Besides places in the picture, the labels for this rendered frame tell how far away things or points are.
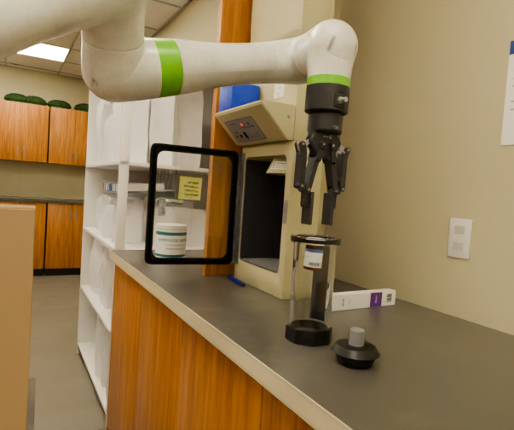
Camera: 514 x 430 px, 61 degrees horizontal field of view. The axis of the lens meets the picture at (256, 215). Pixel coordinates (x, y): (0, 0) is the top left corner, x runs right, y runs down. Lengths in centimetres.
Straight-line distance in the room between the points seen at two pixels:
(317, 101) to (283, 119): 36
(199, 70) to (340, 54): 29
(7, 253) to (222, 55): 63
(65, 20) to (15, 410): 52
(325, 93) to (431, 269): 74
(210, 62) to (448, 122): 80
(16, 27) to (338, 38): 58
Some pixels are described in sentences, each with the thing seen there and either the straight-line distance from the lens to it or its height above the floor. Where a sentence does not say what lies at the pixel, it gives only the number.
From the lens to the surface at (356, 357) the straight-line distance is 86.
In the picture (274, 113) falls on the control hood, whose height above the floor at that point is 148.
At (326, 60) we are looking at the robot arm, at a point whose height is 153.
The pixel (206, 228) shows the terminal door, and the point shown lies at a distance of 152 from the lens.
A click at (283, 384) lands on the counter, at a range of 80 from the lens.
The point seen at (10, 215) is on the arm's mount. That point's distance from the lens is 49.
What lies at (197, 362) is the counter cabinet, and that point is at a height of 80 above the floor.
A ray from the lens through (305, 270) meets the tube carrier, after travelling 93.
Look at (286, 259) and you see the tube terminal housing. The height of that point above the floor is 106.
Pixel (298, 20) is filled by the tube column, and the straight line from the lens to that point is 140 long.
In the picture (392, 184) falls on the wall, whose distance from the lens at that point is 158.
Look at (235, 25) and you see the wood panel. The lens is 170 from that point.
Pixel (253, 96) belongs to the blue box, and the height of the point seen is 156.
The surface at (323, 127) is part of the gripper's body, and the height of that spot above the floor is 139.
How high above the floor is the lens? 125
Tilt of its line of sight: 3 degrees down
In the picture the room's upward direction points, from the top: 4 degrees clockwise
